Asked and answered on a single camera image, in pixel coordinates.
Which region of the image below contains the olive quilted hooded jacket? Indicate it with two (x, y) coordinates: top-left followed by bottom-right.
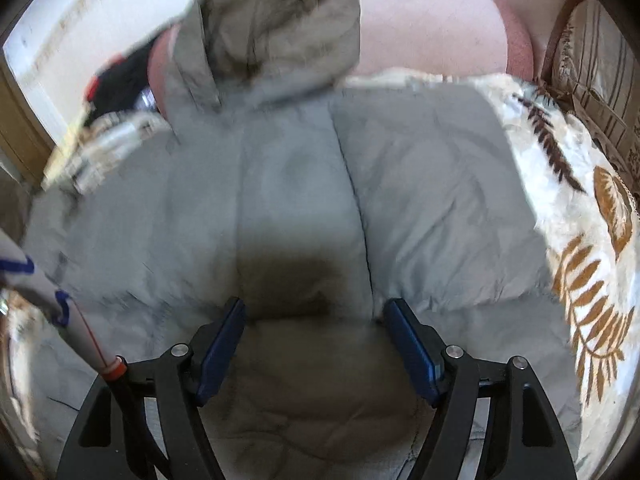
(24, 0), (582, 479)

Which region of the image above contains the purple patterned small cloth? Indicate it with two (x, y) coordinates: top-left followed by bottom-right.
(134, 87), (157, 112)

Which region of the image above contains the red garment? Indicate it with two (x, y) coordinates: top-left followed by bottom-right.
(84, 76), (101, 103)

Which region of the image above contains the striped beige cushion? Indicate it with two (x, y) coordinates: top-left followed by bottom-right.
(551, 0), (639, 195)

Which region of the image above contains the leaf-patterned plush blanket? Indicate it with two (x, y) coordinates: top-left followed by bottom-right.
(346, 68), (639, 479)

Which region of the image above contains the pink bolster pillow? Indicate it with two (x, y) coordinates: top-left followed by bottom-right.
(149, 0), (534, 114)

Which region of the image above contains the black garment pile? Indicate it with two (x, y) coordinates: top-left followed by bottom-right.
(85, 34), (160, 124)

